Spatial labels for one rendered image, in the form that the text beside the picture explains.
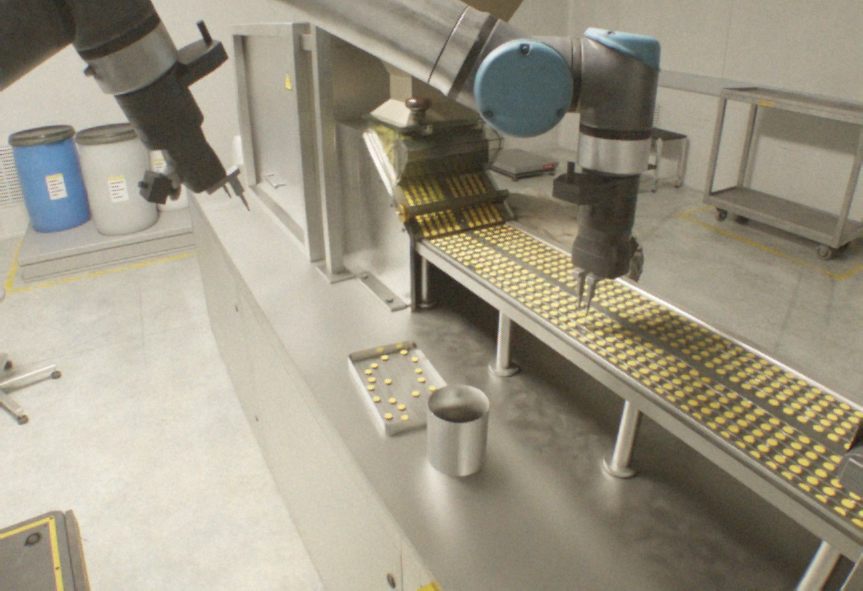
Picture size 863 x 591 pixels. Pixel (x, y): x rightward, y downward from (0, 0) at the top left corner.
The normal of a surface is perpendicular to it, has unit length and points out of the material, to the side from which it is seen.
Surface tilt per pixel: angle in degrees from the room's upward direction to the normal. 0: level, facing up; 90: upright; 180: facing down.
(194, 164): 78
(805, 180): 90
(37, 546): 0
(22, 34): 101
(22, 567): 0
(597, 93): 112
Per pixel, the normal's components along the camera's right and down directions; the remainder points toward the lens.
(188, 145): 0.73, 0.52
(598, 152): -0.65, 0.31
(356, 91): 0.50, 0.36
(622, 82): -0.12, 0.41
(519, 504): 0.00, -0.91
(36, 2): 0.81, 0.08
